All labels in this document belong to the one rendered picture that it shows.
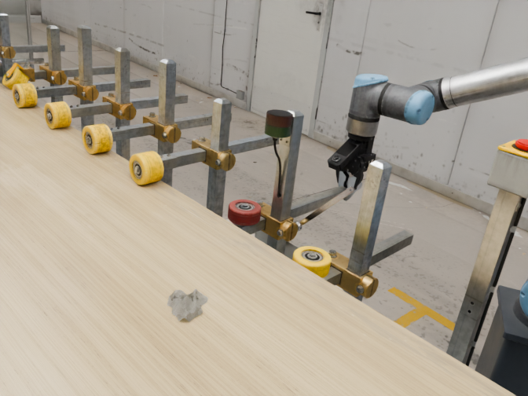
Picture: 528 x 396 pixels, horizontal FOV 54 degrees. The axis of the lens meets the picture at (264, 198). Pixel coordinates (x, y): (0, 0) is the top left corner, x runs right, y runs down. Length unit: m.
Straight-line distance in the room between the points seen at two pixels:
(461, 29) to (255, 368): 3.35
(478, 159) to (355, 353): 3.13
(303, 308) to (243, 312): 0.11
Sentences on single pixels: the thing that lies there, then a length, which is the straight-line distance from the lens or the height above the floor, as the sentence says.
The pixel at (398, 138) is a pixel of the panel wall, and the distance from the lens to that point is 4.23.
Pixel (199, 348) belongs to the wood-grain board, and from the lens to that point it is 0.85.
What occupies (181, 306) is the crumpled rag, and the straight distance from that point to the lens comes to 0.91.
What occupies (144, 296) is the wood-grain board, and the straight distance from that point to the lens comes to 0.95.
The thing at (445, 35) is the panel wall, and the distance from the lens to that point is 3.99.
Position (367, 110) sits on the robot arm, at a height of 1.11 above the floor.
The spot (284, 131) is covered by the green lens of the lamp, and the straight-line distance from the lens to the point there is 1.17.
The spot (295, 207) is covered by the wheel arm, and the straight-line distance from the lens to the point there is 1.41.
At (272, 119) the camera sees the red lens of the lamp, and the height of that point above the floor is 1.14.
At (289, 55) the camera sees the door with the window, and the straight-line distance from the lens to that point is 4.96.
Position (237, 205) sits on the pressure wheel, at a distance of 1.27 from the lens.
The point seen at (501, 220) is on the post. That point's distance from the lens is 0.99.
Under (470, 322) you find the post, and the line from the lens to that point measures 1.08.
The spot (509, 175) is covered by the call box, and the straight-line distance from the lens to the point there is 0.94.
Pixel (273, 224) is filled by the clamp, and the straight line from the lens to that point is 1.31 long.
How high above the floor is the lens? 1.46
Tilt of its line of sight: 25 degrees down
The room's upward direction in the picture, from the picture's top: 7 degrees clockwise
